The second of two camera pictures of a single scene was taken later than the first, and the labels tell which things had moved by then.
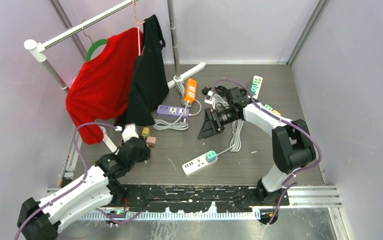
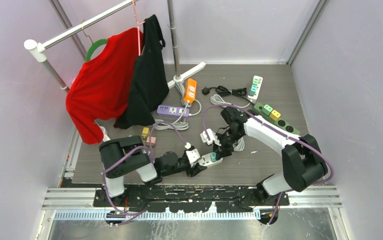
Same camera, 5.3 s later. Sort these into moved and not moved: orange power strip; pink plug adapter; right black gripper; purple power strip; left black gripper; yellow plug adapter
Moved: left black gripper; right black gripper
Not moved: pink plug adapter; purple power strip; yellow plug adapter; orange power strip
